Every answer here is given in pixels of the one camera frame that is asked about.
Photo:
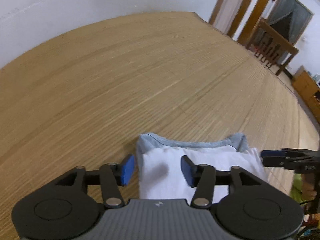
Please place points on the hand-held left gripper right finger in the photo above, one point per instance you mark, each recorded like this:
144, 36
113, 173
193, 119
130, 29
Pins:
188, 171

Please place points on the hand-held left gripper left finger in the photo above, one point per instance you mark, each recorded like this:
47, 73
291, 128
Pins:
127, 170

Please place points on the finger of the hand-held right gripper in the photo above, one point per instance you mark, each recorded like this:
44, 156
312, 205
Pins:
272, 153
277, 162

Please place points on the white shirt with blue sleeves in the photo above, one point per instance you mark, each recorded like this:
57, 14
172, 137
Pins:
162, 155

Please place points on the person's right hand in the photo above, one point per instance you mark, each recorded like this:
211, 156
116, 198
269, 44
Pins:
309, 194

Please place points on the wooden cabinet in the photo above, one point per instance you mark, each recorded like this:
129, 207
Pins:
303, 85

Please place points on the wooden chair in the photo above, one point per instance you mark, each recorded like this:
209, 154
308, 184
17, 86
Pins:
280, 36

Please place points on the grey curtain doorway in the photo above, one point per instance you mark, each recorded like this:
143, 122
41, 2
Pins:
287, 12

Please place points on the white door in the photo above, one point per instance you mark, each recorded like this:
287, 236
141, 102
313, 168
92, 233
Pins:
235, 2

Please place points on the wooden door frame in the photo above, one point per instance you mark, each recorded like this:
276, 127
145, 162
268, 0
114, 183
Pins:
255, 10

